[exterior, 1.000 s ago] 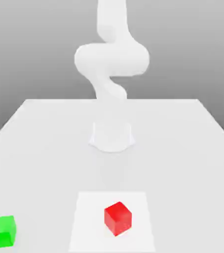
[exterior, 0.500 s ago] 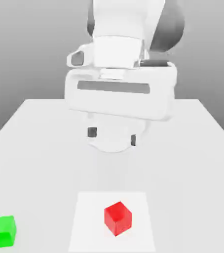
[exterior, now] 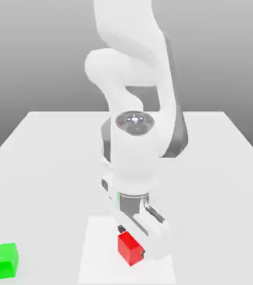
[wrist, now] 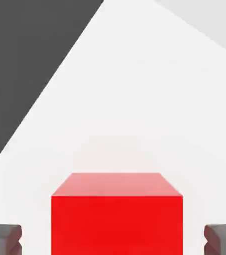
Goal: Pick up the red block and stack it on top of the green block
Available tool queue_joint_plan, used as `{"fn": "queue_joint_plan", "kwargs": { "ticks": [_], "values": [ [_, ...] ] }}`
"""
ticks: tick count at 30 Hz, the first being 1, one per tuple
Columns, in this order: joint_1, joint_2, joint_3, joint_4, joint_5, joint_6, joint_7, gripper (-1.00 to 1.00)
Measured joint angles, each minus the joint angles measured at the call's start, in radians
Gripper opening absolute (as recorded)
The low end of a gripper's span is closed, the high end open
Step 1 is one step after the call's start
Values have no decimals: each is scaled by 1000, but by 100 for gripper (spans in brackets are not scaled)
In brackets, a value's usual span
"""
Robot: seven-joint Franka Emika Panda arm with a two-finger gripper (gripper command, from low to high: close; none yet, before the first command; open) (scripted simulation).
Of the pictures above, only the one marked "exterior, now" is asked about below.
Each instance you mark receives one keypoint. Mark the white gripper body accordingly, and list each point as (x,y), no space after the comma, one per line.
(160,240)

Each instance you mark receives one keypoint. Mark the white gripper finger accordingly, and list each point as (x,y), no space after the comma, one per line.
(143,253)
(121,228)

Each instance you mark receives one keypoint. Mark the small red cube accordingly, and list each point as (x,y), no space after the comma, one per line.
(129,248)

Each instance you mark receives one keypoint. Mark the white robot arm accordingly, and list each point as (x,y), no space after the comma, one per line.
(133,155)

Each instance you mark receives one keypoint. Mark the small green cube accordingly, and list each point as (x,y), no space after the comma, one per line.
(2,261)

